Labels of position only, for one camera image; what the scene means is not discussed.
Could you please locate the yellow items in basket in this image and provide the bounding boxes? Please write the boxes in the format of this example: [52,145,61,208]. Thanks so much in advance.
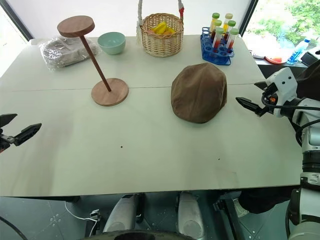
[150,21,176,34]

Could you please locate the cream-capped test tube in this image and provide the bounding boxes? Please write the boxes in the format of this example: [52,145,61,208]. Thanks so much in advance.
[223,12,234,31]

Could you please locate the silver rounded robot leg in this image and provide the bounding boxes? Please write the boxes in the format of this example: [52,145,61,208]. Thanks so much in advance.
[175,190,205,240]
[102,193,146,234]

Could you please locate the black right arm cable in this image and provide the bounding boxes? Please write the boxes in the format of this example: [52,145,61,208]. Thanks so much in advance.
[261,93,320,151]

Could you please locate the mint green bowl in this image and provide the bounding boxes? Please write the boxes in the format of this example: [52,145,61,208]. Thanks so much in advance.
[97,31,126,55]

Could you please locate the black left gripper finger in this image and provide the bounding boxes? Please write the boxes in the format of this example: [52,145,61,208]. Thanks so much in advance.
[0,113,19,129]
[13,122,43,147]

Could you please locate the white floor cable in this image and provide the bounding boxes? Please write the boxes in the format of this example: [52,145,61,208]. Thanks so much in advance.
[64,199,101,237]

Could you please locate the wicker basket with handle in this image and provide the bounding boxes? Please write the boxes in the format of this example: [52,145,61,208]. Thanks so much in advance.
[136,0,186,58]

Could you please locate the brown flat cap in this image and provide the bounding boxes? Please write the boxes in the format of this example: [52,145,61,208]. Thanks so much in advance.
[170,62,228,124]

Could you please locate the green-capped test tube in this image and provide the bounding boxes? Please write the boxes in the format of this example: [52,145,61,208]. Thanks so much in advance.
[226,28,240,51]
[211,19,223,42]
[224,19,237,42]
[212,27,225,51]
[210,12,221,35]

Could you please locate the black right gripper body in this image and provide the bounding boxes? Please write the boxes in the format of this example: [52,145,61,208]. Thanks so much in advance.
[260,83,279,109]

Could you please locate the black table frame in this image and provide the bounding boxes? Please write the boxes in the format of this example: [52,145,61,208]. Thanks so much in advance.
[212,197,241,219]

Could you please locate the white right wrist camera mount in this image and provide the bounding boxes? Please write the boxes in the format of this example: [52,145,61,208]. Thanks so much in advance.
[265,67,299,119]

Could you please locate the black floor cable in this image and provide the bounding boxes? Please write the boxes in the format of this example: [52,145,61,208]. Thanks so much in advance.
[0,215,29,240]

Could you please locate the wooden hat stand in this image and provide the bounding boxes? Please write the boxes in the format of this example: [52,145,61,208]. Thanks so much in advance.
[56,15,130,107]

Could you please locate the blue plastic water bottle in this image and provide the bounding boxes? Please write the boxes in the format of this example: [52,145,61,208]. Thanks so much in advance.
[286,38,312,65]

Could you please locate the clear bag with grey cloth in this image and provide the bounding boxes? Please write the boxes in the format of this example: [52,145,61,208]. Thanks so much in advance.
[39,36,102,72]

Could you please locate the blue test tube rack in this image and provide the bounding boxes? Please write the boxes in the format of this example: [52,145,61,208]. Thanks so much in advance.
[199,26,236,67]

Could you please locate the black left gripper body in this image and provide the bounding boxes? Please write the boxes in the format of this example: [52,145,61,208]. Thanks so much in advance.
[0,127,16,154]

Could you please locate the black device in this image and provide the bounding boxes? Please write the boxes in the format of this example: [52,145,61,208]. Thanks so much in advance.
[299,49,320,68]

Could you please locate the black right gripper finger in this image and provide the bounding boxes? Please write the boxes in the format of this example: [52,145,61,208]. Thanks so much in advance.
[235,97,265,118]
[254,80,271,91]

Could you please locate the red plate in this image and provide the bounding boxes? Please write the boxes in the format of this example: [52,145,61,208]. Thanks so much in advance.
[264,55,286,65]

